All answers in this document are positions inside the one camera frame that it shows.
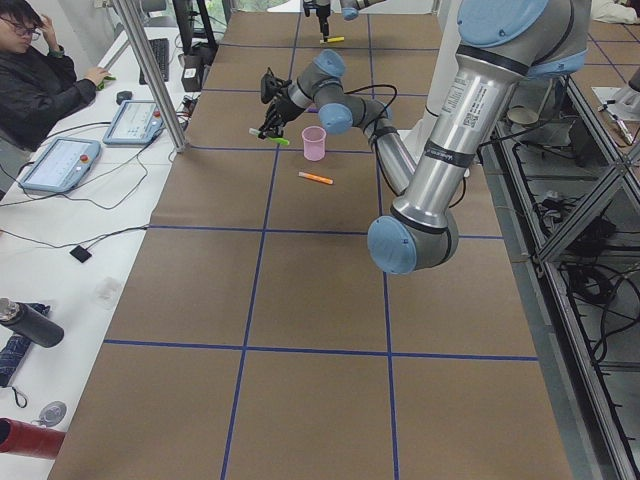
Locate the pink mesh pen holder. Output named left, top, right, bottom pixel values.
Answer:
left=301, top=126, right=326, bottom=161

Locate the black camera cable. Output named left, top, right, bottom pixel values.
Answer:
left=344, top=84, right=400, bottom=139

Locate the black keyboard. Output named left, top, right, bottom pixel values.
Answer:
left=148, top=38, right=170, bottom=82

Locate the red bottle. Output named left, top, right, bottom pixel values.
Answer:
left=0, top=418, right=66, bottom=460

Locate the near teach pendant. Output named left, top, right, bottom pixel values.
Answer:
left=19, top=137, right=101, bottom=193

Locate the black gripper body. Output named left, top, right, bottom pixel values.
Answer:
left=315, top=0, right=331, bottom=20
left=267, top=93, right=300, bottom=125

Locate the blue folded umbrella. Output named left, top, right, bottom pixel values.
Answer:
left=1, top=332, right=31, bottom=388

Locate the person in black jacket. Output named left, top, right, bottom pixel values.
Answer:
left=1, top=1, right=111, bottom=152

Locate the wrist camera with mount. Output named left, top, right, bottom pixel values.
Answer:
left=260, top=67, right=292, bottom=105

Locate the aluminium frame post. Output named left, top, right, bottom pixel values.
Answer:
left=112, top=0, right=187, bottom=153

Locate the black water bottle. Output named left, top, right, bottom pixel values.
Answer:
left=1, top=298, right=64, bottom=348

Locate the small black box device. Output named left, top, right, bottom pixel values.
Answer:
left=69, top=245, right=92, bottom=263

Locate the teach pendant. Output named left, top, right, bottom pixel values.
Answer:
left=102, top=100, right=163, bottom=147
left=19, top=137, right=101, bottom=193

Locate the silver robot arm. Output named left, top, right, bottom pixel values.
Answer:
left=302, top=0, right=383, bottom=42
left=257, top=1, right=591, bottom=274

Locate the orange highlighter pen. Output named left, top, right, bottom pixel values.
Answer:
left=298, top=171, right=334, bottom=185

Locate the green highlighter pen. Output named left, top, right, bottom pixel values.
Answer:
left=249, top=128, right=290, bottom=146

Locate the round metal lid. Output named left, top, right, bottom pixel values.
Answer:
left=37, top=401, right=67, bottom=428

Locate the far teach pendant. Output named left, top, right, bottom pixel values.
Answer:
left=102, top=100, right=163, bottom=147

